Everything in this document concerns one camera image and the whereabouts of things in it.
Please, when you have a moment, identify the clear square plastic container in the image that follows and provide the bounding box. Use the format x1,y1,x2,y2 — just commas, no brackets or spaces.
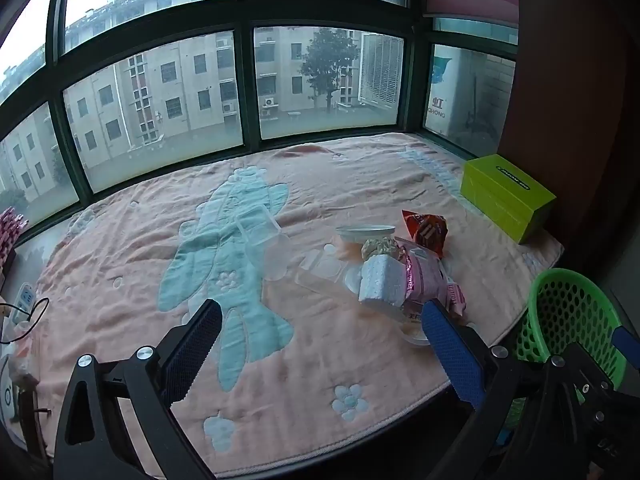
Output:
234,204,297,282

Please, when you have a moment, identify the orange snack packet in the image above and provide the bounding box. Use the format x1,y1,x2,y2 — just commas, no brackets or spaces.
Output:
401,209,448,260

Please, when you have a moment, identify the clear flat plastic tray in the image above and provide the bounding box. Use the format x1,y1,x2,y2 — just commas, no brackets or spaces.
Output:
296,249,352,292

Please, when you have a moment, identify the clear plastic cup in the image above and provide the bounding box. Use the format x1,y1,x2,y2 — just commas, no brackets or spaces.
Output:
400,310,436,348

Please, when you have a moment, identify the paper ball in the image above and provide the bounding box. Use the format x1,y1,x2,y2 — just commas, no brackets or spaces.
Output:
361,237,402,263

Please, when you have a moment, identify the white foam block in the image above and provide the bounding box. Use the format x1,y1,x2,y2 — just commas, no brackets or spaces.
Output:
358,255,407,311

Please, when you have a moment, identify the green window frame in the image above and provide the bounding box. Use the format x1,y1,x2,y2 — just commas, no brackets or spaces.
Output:
0,0,519,242

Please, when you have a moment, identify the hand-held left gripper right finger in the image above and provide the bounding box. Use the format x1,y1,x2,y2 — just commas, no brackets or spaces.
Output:
421,299,597,480

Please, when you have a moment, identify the brown wooden cabinet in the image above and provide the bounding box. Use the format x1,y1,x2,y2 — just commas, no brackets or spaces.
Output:
499,0,640,283

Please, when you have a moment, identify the pink printed blanket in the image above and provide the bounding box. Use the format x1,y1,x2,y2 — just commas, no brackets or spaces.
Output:
30,132,566,480

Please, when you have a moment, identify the white round plastic lid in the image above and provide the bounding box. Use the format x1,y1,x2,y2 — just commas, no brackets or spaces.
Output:
336,225,397,247

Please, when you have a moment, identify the green plastic basket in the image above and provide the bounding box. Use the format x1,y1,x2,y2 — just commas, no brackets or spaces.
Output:
504,268,629,442

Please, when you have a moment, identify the pink snack wrapper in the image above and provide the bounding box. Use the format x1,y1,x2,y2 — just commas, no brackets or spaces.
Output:
395,239,467,318

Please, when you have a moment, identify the pink patterned cloth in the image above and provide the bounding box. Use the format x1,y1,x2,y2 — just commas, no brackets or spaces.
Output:
0,206,27,267

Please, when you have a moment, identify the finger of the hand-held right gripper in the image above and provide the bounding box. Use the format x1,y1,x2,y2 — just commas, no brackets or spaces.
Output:
612,326,640,368
566,341,615,397

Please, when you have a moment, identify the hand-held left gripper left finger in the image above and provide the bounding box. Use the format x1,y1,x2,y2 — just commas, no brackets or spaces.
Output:
52,299,223,480

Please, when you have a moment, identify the black cable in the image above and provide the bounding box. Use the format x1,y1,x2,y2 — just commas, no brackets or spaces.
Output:
0,297,51,347

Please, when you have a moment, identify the green tissue box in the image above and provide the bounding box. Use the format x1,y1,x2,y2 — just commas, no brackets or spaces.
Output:
460,154,557,245

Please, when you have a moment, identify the white power strip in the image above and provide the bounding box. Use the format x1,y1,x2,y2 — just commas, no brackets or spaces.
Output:
12,282,39,324

